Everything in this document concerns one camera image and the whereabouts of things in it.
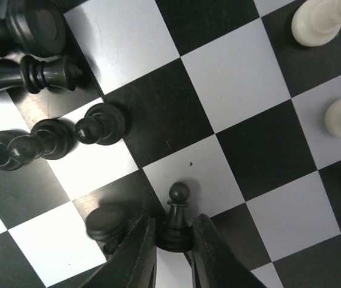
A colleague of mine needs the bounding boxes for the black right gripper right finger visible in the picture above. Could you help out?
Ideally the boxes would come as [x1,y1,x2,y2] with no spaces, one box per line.
[192,214,265,288]

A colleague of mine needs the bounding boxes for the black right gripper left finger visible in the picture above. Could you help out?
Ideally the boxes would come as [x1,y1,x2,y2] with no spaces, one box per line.
[82,215,157,287]

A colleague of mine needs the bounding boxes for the black and white chessboard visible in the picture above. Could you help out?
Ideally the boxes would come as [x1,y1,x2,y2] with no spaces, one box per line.
[0,1,341,287]

